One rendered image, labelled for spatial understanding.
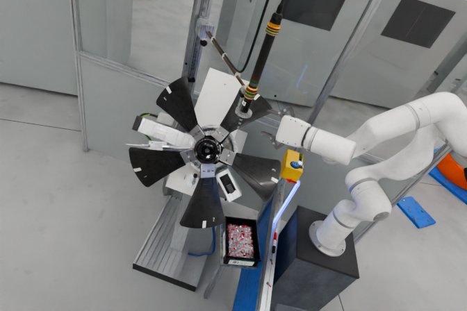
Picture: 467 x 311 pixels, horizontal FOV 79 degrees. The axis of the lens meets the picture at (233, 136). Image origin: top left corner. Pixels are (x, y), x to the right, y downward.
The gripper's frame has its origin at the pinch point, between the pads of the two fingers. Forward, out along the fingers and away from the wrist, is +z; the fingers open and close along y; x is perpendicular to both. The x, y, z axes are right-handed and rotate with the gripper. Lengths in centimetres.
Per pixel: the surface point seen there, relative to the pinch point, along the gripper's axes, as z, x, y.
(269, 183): -2.9, -20.6, -28.9
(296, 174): -7, -53, -29
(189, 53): 72, -36, 17
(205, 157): 24.0, -3.9, -24.8
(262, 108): 11.9, -20.3, 2.2
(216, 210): 14, -11, -49
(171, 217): 77, -72, -108
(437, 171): -124, -373, -33
